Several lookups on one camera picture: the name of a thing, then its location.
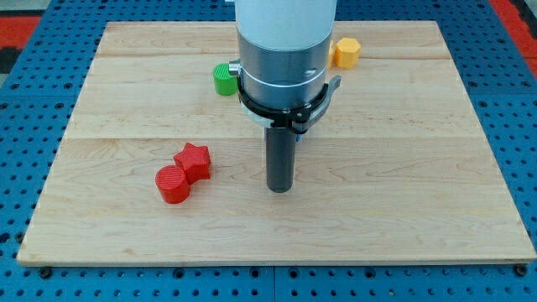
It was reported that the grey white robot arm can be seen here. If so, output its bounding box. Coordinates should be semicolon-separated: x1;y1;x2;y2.
234;0;337;109

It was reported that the green cylinder block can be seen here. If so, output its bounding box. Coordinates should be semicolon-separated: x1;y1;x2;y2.
212;63;238;96

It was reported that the light wooden board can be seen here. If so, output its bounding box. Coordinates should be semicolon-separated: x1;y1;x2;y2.
17;21;536;267

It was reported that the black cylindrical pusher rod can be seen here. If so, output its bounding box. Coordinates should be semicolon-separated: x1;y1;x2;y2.
265;128;296;193

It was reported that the yellow block behind arm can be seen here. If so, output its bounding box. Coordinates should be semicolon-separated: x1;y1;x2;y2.
326;40;335;70

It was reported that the yellow hexagon block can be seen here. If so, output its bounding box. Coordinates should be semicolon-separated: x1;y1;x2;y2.
334;38;361;69

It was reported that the black clamp ring bracket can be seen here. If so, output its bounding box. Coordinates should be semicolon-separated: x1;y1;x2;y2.
237;75;341;134

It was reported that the red cylinder block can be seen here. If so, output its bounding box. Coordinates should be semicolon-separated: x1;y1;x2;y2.
155;165;190;204

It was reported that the red star block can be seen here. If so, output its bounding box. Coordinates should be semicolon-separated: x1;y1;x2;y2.
173;142;211;185

